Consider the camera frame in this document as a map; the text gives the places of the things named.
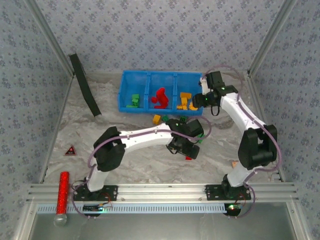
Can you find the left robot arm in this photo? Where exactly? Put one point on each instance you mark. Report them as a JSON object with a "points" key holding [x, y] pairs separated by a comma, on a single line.
{"points": [[145, 136]]}

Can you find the grey metal panel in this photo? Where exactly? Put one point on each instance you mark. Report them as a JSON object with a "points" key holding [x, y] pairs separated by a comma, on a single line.
{"points": [[160, 227]]}

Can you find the red triangle sticker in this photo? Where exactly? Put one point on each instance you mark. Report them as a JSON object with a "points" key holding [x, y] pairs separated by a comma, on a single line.
{"points": [[70, 151]]}

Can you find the aluminium mounting rail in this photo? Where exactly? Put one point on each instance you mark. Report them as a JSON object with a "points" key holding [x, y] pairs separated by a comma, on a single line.
{"points": [[160, 191]]}

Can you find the black left mount plate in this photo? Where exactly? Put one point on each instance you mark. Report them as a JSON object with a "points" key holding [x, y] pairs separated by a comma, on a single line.
{"points": [[111, 192]]}

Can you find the small red lego brick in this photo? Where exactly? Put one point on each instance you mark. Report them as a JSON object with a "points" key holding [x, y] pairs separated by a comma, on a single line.
{"points": [[154, 100]]}

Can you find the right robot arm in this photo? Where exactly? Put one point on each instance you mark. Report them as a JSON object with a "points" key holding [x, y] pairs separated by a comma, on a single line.
{"points": [[241, 112]]}

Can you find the aluminium frame post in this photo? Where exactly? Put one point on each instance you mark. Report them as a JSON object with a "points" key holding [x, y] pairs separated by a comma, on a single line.
{"points": [[51, 37], [271, 37]]}

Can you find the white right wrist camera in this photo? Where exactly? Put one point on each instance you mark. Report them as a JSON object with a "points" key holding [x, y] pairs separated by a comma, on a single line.
{"points": [[203, 83]]}

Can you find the long orange lego brick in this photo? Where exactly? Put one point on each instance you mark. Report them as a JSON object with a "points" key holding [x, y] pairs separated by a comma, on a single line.
{"points": [[186, 95]]}

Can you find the small yellow lego brick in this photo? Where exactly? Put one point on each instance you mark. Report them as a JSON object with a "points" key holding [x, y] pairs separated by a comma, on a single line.
{"points": [[181, 107]]}

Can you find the orange paper tag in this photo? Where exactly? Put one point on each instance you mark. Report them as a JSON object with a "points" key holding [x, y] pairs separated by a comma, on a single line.
{"points": [[234, 164]]}

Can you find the aluminium side rail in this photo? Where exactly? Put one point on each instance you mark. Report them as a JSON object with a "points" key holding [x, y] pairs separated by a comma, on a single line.
{"points": [[64, 105], [254, 93]]}

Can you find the right circuit board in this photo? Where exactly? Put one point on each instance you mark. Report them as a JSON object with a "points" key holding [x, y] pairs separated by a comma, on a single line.
{"points": [[232, 208]]}

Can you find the round yellow lego piece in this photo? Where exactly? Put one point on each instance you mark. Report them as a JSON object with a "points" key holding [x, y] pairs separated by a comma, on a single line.
{"points": [[192, 107]]}

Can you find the circuit board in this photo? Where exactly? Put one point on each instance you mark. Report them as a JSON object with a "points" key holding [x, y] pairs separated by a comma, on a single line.
{"points": [[95, 208], [232, 208]]}

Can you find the left circuit board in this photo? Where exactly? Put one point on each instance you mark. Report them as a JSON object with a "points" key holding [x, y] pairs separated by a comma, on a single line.
{"points": [[95, 208]]}

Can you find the black right mount plate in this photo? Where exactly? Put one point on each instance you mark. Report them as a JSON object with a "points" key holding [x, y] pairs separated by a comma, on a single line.
{"points": [[212, 192]]}

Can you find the red glitter microphone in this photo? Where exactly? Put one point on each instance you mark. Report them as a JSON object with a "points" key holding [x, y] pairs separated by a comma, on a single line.
{"points": [[62, 195]]}

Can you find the black mount plate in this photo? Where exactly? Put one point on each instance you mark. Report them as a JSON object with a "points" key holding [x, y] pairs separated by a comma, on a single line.
{"points": [[212, 192], [111, 192]]}

